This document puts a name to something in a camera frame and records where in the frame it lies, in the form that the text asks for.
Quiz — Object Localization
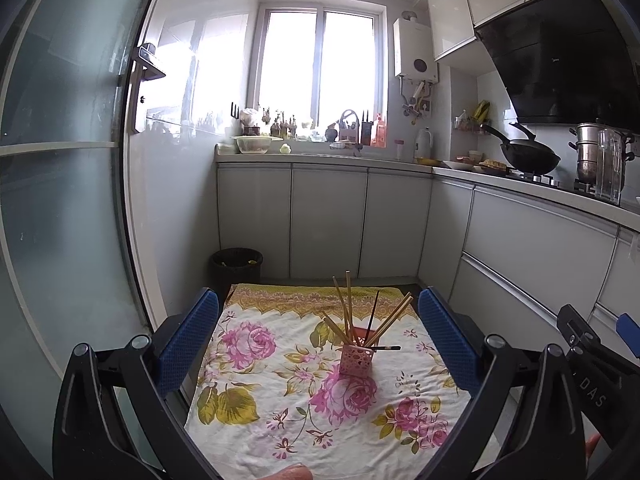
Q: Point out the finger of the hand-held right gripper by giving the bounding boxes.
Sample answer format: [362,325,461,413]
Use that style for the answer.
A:
[556,304,608,356]
[616,313,640,348]

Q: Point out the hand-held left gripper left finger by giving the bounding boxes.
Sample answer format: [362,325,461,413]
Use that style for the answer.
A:
[52,287,221,480]

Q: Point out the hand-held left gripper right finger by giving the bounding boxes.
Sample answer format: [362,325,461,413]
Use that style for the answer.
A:
[417,287,587,480]

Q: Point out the pink perforated utensil holder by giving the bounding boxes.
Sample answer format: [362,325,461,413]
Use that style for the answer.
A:
[339,342,375,377]

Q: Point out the bunch of wooden chopsticks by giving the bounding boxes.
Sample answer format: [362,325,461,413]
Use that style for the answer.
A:
[321,271,415,350]

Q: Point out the person's right hand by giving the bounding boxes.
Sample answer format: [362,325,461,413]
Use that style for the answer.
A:
[584,432,602,468]

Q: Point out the person's left hand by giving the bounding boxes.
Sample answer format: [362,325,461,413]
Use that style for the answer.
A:
[265,463,315,480]

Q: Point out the black wastebasket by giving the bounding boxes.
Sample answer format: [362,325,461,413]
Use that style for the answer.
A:
[209,247,264,288]

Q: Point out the floral printed cloth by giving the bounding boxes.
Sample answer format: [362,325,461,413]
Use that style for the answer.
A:
[184,282,473,480]

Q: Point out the grey base cabinet with drawers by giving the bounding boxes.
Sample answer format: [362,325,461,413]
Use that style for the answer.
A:
[417,172,640,356]

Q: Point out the gas stove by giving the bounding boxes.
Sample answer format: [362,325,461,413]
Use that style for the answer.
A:
[510,170,621,206]

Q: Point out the clear glass pitcher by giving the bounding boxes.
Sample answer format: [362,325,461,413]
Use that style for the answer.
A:
[595,128,623,204]

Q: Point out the steel steamer pot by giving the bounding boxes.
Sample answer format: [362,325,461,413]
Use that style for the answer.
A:
[568,121,636,186]

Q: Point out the black wok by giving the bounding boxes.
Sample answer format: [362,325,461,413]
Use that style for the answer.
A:
[480,122,562,175]

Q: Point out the grey base cabinet with doors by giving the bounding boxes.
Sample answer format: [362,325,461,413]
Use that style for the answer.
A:
[216,160,433,281]

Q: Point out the pale green bowl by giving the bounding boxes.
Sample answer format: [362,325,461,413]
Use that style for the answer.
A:
[231,135,273,155]

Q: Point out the frosted glass sliding door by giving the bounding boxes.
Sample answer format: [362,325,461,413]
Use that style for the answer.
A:
[0,0,171,480]

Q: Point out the grey utensil rack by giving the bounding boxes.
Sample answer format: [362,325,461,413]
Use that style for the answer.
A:
[339,109,361,143]

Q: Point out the black range hood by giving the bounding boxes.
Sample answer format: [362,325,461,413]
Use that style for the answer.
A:
[474,0,640,133]

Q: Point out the white gas water heater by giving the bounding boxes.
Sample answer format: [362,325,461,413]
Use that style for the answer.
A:
[392,16,440,83]

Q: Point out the kitchen window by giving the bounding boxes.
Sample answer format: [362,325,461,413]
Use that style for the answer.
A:
[248,5,390,133]

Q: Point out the white upper cabinets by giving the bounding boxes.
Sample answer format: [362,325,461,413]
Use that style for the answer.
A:
[425,0,601,61]

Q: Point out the wall spice rack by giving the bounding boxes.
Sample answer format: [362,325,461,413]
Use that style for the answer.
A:
[453,115,493,136]

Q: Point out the metal door handle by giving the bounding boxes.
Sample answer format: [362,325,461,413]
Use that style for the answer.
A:
[131,44,167,135]

